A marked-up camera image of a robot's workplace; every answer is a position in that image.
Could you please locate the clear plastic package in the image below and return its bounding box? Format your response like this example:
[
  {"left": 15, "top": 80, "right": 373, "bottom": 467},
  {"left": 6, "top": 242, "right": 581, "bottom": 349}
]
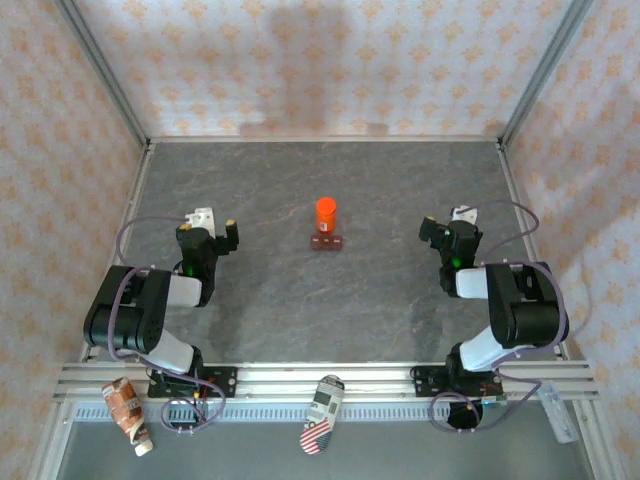
[{"left": 537, "top": 380, "right": 580, "bottom": 445}]

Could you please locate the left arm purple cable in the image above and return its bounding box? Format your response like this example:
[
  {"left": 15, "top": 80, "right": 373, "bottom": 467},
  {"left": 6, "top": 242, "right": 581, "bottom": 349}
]
[{"left": 107, "top": 215, "right": 226, "bottom": 435}]

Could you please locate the wide aluminium frame rail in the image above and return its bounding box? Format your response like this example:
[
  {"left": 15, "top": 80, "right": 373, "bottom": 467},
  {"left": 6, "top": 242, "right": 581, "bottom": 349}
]
[{"left": 53, "top": 360, "right": 600, "bottom": 401}]

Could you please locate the thin aluminium frame rail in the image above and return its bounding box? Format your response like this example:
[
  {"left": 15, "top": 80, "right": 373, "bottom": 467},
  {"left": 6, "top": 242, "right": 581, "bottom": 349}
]
[{"left": 147, "top": 134, "right": 504, "bottom": 146}]

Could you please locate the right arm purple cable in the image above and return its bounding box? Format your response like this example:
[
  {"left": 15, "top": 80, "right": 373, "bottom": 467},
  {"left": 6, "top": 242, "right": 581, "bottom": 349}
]
[{"left": 429, "top": 199, "right": 571, "bottom": 434}]

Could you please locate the flag print can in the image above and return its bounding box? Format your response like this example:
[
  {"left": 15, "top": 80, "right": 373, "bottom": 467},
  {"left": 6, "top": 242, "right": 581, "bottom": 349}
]
[{"left": 299, "top": 374, "right": 346, "bottom": 456}]

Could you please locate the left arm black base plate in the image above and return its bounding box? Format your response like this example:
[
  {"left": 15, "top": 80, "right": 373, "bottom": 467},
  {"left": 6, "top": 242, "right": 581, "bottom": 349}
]
[{"left": 147, "top": 366, "right": 239, "bottom": 400}]

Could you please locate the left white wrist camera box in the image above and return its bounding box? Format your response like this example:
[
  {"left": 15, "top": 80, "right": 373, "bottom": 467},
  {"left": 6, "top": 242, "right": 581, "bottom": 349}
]
[{"left": 183, "top": 207, "right": 218, "bottom": 239}]

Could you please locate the grey slotted cable duct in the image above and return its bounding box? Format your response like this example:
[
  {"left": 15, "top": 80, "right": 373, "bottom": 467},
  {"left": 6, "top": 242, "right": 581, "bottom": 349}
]
[{"left": 73, "top": 403, "right": 551, "bottom": 423}]

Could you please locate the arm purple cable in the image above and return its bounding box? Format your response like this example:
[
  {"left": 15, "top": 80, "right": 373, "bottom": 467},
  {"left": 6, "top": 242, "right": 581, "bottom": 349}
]
[
  {"left": 107, "top": 215, "right": 226, "bottom": 435},
  {"left": 429, "top": 199, "right": 571, "bottom": 434}
]

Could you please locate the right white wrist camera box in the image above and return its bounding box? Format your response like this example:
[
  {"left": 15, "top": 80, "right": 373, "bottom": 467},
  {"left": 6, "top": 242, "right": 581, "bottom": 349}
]
[{"left": 448, "top": 205, "right": 479, "bottom": 226}]

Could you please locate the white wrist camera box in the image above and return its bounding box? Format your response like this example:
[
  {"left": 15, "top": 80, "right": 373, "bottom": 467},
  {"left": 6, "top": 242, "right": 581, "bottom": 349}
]
[
  {"left": 183, "top": 207, "right": 218, "bottom": 239},
  {"left": 448, "top": 205, "right": 479, "bottom": 226}
]

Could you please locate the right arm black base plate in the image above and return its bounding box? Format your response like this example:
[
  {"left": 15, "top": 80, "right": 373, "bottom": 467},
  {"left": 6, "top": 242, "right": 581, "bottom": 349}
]
[{"left": 410, "top": 365, "right": 504, "bottom": 399}]

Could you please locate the aluminium frame post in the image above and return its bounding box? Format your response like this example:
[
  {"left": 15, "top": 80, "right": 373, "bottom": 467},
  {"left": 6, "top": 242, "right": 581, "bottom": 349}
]
[
  {"left": 53, "top": 0, "right": 151, "bottom": 146},
  {"left": 499, "top": 0, "right": 596, "bottom": 146}
]

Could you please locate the grey metal panel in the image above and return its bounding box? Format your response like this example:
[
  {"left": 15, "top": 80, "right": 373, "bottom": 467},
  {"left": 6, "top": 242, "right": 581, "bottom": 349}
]
[{"left": 54, "top": 419, "right": 596, "bottom": 480}]

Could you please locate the brown squeeze pouch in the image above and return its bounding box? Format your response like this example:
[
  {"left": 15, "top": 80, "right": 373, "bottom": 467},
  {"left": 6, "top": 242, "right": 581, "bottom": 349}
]
[{"left": 101, "top": 377, "right": 155, "bottom": 457}]

